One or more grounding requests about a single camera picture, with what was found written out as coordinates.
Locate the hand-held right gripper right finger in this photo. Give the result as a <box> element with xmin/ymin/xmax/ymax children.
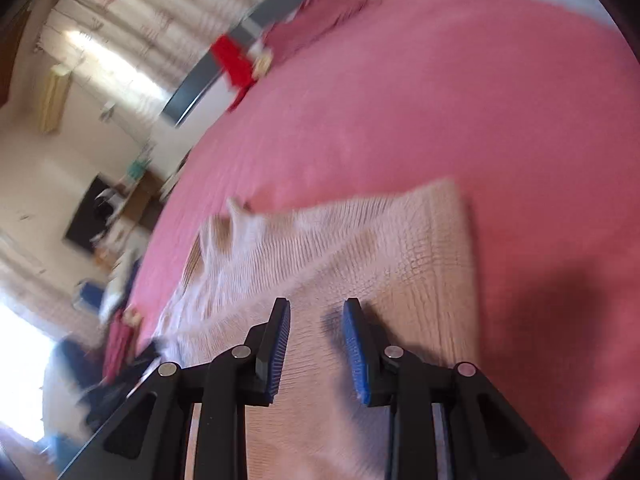
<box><xmin>342</xmin><ymin>298</ymin><xmax>571</xmax><ymax>480</ymax></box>

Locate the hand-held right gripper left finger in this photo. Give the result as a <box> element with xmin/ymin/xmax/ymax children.
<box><xmin>61</xmin><ymin>297</ymin><xmax>292</xmax><ymax>480</ymax></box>

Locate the light pink knit garment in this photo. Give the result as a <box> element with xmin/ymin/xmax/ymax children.
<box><xmin>159</xmin><ymin>178</ymin><xmax>477</xmax><ymax>480</ymax></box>

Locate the pile of clothes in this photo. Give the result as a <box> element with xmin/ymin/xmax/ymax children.
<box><xmin>50</xmin><ymin>247</ymin><xmax>163</xmax><ymax>428</ymax></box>

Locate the wooden cabinet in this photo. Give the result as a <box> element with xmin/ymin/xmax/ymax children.
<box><xmin>117</xmin><ymin>170</ymin><xmax>167</xmax><ymax>233</ymax></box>

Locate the black television screen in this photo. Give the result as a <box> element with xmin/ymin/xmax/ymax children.
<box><xmin>63</xmin><ymin>174</ymin><xmax>117</xmax><ymax>251</ymax></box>

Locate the pink bed blanket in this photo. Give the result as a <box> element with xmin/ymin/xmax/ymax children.
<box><xmin>129</xmin><ymin>0</ymin><xmax>640</xmax><ymax>480</ymax></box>

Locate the red cloth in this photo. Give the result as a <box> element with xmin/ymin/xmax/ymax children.
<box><xmin>210</xmin><ymin>35</ymin><xmax>257</xmax><ymax>113</ymax></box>

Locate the grey headboard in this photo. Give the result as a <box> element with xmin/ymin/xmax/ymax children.
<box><xmin>161</xmin><ymin>0</ymin><xmax>376</xmax><ymax>130</ymax></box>

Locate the dark pink cloth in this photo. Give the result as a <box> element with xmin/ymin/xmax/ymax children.
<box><xmin>263</xmin><ymin>0</ymin><xmax>371</xmax><ymax>63</ymax></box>

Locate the yellow air conditioner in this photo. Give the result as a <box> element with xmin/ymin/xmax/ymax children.
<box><xmin>39</xmin><ymin>62</ymin><xmax>72</xmax><ymax>135</ymax></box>

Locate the patterned beige curtain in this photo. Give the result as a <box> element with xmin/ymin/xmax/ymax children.
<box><xmin>32</xmin><ymin>0</ymin><xmax>326</xmax><ymax>111</ymax></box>

